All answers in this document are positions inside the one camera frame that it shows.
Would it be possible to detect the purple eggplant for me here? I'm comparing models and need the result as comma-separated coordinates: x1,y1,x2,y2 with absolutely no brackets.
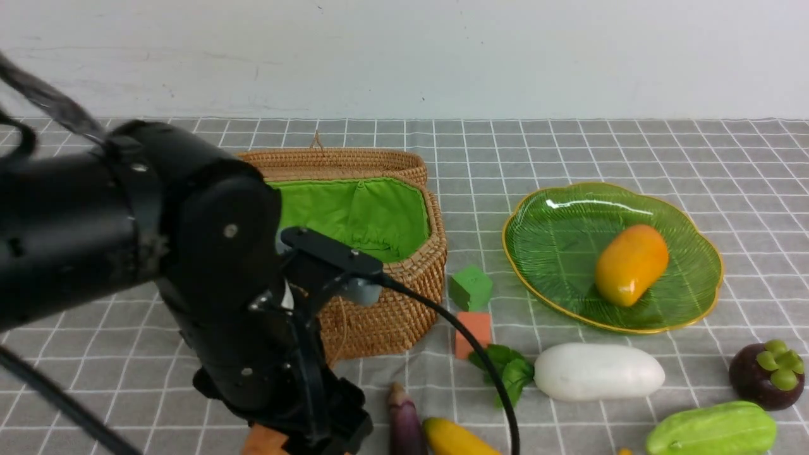
387,382,429,454

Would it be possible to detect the green cucumber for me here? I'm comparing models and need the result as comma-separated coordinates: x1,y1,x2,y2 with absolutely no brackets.
645,401,777,454

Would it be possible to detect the green foam cube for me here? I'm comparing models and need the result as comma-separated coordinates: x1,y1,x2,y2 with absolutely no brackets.
448,265,494,313

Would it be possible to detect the green glass leaf plate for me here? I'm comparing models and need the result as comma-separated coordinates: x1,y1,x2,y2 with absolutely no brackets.
502,182,725,334

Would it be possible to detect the black camera cable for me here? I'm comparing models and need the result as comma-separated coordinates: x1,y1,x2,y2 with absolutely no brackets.
378,273,521,455

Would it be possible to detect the brown potato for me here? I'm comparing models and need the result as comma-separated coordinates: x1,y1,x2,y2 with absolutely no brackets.
241,423,288,455

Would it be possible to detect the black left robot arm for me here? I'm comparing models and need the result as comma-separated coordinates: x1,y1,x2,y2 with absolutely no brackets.
1,120,381,454

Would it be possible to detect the purple mangosteen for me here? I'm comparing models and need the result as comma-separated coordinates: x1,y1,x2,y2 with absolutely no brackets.
728,339,806,411

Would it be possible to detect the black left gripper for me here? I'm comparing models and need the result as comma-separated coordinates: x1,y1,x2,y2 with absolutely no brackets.
171,278,374,455

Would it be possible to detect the woven rattan basket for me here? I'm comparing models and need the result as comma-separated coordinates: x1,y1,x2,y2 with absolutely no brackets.
257,176,447,361

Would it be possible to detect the yellow banana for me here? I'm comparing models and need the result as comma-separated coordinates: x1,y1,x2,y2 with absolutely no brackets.
422,418,500,455

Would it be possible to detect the orange foam cube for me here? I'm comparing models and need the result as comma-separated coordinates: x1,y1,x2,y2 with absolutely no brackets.
454,312,491,360

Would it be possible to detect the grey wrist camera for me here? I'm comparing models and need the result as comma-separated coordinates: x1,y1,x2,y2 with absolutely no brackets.
276,226,384,307

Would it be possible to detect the woven rattan basket lid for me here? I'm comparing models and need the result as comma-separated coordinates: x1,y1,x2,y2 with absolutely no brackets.
236,133,429,187

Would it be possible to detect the grey checkered tablecloth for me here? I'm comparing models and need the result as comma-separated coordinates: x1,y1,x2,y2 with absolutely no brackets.
2,118,808,454

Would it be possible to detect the orange yellow mango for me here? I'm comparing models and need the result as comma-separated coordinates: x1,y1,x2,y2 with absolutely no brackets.
595,224,669,307

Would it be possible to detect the white radish with leaves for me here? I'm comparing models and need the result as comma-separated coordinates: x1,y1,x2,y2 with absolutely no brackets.
485,343,666,405

